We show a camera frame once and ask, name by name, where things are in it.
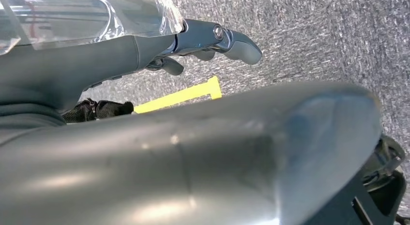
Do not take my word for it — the black mesh fabric item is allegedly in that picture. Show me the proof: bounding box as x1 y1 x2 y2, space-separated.
62 98 135 124

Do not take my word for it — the yellow floor tape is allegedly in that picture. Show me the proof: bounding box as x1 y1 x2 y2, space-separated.
133 76 222 115

